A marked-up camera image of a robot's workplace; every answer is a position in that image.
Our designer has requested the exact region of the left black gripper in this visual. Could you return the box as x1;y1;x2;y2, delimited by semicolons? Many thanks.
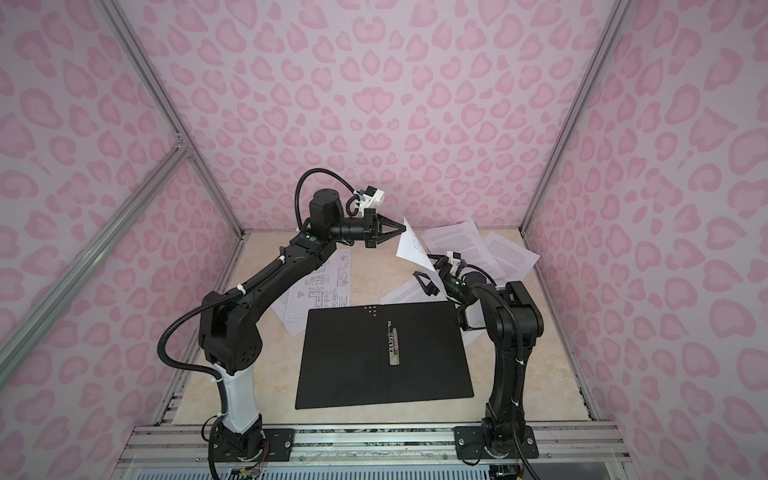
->
327;211;404;249

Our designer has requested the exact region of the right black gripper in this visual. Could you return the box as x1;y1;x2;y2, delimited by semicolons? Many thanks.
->
415;259;471;308

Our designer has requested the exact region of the red and black folder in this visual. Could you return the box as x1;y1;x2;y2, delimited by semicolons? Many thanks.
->
295;301;474;410

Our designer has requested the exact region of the technical drawing sheet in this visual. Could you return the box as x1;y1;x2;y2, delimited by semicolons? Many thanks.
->
280;249;351;313

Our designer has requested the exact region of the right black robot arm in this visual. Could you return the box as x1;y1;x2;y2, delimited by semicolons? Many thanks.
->
414;253;544;467

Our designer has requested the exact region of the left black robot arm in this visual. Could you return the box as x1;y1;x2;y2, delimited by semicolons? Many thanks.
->
157;187;409;465

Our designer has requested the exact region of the large text sheet far right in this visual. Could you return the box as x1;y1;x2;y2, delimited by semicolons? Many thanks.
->
421;221;504;284

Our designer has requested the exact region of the text sheet right corner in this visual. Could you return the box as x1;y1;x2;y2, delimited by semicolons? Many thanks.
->
484;232;540;284

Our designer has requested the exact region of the lower left paper sheet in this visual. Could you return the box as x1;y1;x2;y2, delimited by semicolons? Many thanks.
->
271;298;309;337

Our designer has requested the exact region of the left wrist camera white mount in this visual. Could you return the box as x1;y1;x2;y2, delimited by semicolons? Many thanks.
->
356;186;386;210

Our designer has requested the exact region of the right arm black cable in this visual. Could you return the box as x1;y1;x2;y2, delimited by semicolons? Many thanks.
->
461;263;541;480

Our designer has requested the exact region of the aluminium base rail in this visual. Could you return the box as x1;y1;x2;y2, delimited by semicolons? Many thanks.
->
113;421;638;479

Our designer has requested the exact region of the aluminium frame post right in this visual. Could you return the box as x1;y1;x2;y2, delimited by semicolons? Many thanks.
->
519;0;637;240

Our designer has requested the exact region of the aluminium frame post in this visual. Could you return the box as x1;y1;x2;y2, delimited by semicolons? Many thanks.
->
519;0;637;240
93;0;246;239

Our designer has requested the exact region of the aluminium frame post left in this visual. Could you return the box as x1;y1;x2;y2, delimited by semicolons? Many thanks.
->
93;0;246;239

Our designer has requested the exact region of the aluminium frame strut left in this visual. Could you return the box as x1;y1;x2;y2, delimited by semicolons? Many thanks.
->
1;141;189;385

